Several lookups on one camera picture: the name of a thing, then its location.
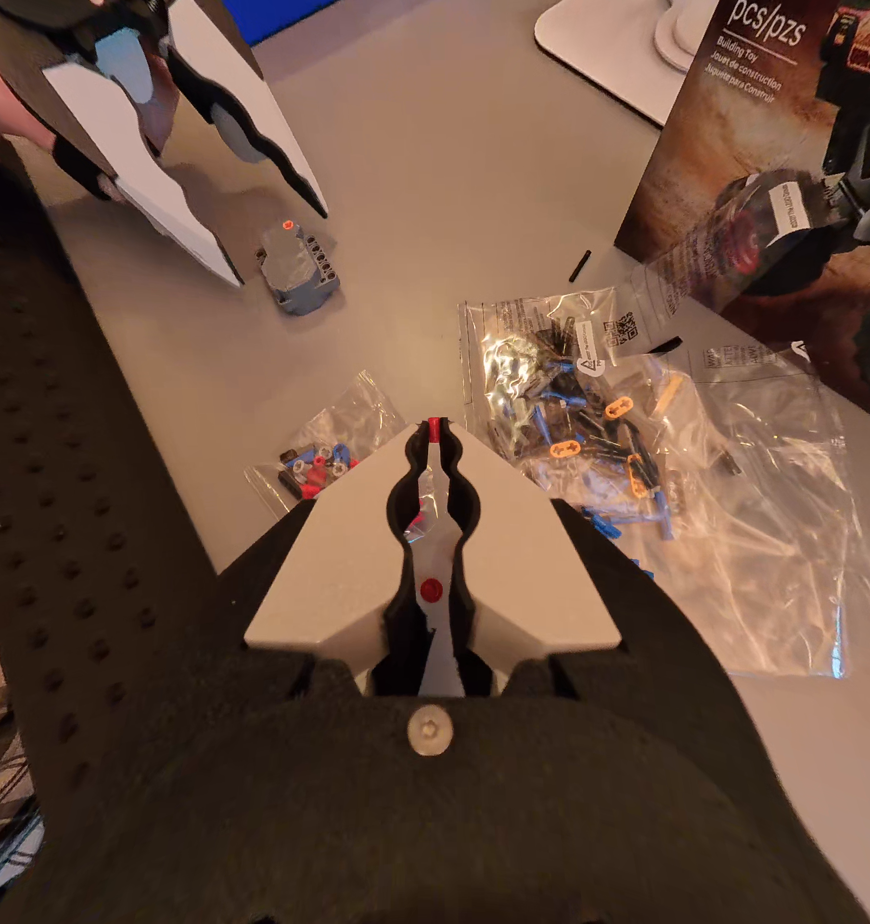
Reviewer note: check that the grey desk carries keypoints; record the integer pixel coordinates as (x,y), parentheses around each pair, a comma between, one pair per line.
(442,180)

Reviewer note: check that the blue storage bin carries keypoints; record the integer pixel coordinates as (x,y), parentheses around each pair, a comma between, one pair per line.
(276,18)

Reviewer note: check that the bag of black blue parts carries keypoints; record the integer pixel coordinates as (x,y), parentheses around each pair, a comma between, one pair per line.
(767,541)

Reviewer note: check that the white sign stand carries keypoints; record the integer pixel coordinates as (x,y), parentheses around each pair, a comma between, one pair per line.
(594,43)

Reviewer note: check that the black toy axle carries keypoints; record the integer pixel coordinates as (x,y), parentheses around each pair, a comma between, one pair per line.
(580,265)

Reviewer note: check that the dark toy truck box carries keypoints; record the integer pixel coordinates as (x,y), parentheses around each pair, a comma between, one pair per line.
(695,180)

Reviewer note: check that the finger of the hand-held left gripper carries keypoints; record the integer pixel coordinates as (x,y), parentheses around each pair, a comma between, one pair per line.
(117,137)
(240,65)

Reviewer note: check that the person's left hand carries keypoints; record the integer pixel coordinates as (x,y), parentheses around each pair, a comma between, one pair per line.
(2,101)

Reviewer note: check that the black dotted mat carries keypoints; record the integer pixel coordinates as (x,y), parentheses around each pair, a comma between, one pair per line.
(60,469)

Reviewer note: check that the grey toy motor block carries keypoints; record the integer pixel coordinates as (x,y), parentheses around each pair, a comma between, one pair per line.
(298,267)

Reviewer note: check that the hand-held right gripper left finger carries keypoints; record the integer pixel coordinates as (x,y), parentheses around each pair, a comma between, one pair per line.
(327,577)

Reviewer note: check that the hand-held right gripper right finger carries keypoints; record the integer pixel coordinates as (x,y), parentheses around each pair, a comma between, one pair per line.
(543,577)

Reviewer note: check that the clear bag of small pins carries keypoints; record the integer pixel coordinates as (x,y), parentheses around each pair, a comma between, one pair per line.
(319,462)

